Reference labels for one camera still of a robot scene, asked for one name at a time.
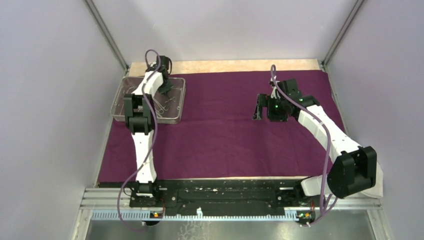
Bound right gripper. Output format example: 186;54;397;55
252;93;288;123

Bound metal mesh instrument tray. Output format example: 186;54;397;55
110;76;186;124

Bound maroon wrap cloth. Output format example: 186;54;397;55
97;70;346;183

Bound surgical clamp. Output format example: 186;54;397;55
164;96;178;108

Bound surgical forceps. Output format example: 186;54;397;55
154;99;174;118

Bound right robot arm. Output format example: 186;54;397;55
252;78;384;206

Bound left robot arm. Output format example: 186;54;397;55
123;55;172;207

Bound white crumpled cloth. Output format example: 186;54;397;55
361;162;384;199

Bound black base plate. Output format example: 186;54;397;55
97;179;320;217

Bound grey cable duct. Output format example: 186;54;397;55
91;208;299;222

